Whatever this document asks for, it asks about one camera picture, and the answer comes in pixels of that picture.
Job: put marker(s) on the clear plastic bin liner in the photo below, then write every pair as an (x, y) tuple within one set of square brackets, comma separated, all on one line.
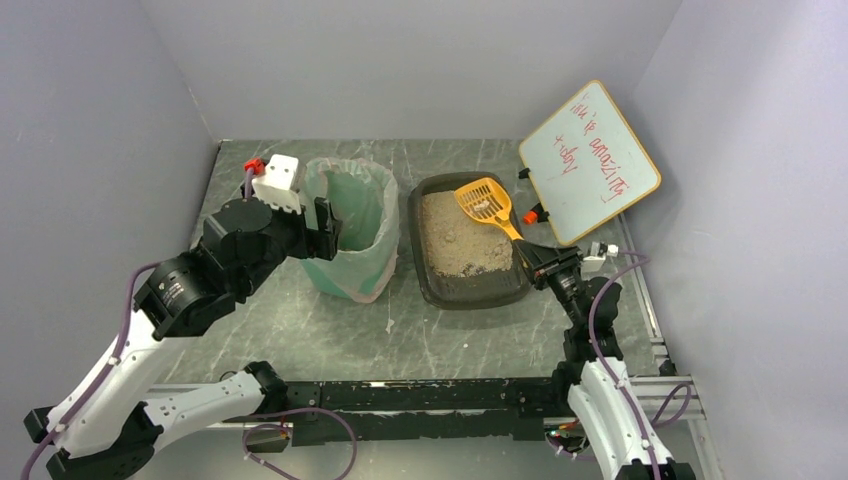
[(384, 225)]

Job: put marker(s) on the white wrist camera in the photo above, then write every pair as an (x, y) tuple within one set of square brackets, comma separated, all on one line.
[(275, 181), (598, 253)]

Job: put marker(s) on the aluminium frame rail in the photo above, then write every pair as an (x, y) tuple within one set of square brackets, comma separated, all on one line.
[(694, 418)]

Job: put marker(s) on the yellow litter scoop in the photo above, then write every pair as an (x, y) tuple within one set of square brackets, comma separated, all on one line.
[(471, 195)]

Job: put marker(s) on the green trash bin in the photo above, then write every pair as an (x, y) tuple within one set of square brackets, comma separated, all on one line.
[(351, 258)]

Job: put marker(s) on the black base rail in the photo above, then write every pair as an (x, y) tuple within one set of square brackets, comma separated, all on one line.
[(523, 409)]

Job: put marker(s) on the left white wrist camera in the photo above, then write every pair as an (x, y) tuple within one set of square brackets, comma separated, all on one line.
[(275, 181)]

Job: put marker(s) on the beige cat litter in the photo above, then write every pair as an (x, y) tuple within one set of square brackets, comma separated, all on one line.
[(456, 245)]

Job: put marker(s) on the small whiteboard wooden frame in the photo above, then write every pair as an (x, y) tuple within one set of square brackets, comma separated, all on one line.
[(586, 164)]

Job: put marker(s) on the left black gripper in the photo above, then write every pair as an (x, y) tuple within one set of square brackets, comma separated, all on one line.
[(321, 225)]

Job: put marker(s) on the dark grey litter tray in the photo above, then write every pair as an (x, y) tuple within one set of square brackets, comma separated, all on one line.
[(480, 291)]

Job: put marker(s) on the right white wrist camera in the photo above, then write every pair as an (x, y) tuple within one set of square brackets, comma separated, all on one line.
[(598, 253)]

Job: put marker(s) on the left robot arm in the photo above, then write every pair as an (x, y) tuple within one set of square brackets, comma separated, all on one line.
[(109, 427)]

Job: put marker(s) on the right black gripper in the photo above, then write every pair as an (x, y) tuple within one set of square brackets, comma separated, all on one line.
[(549, 263)]

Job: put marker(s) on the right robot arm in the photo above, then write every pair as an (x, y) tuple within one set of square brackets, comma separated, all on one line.
[(593, 380)]

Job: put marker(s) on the orange marker cap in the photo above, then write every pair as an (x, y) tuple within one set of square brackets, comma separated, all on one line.
[(531, 217)]

